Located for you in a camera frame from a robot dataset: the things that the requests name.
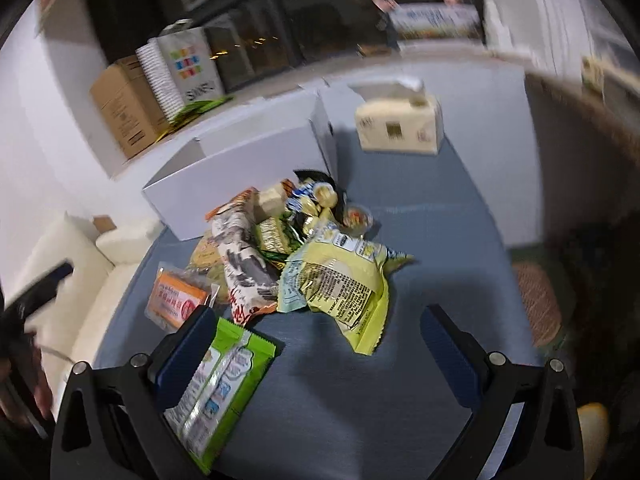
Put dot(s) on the green stool woven top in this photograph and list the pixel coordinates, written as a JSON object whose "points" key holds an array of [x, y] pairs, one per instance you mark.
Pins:
{"points": [[537, 305]]}

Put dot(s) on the pile of yellow candies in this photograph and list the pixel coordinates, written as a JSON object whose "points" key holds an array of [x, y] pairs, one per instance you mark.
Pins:
{"points": [[320, 195]]}

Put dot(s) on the small cardboard piece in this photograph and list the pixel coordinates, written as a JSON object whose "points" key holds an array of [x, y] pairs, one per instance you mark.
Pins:
{"points": [[105, 223]]}

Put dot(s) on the yellow-green chip bag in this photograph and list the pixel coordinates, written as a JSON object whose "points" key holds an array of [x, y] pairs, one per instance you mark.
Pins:
{"points": [[345, 290]]}

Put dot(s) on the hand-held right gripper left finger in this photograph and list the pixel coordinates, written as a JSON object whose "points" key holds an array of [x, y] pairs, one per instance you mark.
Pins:
{"points": [[185, 355]]}

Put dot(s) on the green white snack packet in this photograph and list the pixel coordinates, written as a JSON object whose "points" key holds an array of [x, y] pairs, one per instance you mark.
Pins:
{"points": [[225, 385]]}

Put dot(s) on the beige biscuit packet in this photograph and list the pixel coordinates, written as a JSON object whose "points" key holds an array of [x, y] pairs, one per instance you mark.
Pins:
{"points": [[272, 200]]}

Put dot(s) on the cream sofa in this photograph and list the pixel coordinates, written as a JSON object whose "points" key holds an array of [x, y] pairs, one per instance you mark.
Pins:
{"points": [[75, 270]]}

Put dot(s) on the yellow rounded object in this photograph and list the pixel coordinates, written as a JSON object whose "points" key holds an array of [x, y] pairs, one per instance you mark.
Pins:
{"points": [[592, 435]]}

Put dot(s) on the brown cardboard box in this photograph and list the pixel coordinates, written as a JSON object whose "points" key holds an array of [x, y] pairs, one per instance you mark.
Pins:
{"points": [[125, 105]]}

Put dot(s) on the yellow green noodle packet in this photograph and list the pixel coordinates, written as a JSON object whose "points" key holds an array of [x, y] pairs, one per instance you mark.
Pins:
{"points": [[272, 235]]}

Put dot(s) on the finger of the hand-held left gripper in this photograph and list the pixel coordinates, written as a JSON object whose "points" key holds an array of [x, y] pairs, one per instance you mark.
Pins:
{"points": [[45, 282]]}

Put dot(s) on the heap of flat green packets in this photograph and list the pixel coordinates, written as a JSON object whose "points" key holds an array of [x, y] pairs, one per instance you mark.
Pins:
{"points": [[200, 106]]}

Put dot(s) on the white shopping bag coloured squares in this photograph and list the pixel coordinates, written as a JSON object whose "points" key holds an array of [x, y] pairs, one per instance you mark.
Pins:
{"points": [[190, 70]]}

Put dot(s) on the brown marble side counter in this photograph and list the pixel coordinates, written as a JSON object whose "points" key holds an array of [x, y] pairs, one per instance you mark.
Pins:
{"points": [[600, 120]]}

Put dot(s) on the orange snack packet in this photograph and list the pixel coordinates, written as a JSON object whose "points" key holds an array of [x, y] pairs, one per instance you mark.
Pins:
{"points": [[175, 300]]}

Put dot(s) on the beige tissue pack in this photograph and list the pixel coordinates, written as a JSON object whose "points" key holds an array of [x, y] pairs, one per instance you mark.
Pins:
{"points": [[400, 125]]}

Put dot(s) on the printed tissue box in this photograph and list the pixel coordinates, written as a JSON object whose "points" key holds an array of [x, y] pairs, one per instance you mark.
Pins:
{"points": [[435, 20]]}

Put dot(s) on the blue-grey tablecloth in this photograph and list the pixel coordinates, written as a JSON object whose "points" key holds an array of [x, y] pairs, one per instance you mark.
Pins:
{"points": [[400, 260]]}

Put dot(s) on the small jelly cup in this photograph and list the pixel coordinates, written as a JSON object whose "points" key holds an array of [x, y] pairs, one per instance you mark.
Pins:
{"points": [[357, 218]]}

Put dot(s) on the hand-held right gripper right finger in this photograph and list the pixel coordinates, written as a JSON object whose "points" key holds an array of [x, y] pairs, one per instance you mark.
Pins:
{"points": [[450, 350]]}

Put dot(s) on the white cardboard box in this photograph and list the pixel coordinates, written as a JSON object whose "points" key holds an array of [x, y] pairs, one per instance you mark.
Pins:
{"points": [[240, 160]]}

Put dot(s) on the yellow round biscuit packet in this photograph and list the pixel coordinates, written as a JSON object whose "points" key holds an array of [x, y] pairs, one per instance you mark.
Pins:
{"points": [[205, 257]]}

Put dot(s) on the dark framed window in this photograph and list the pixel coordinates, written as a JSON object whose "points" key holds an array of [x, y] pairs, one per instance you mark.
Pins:
{"points": [[300, 10]]}

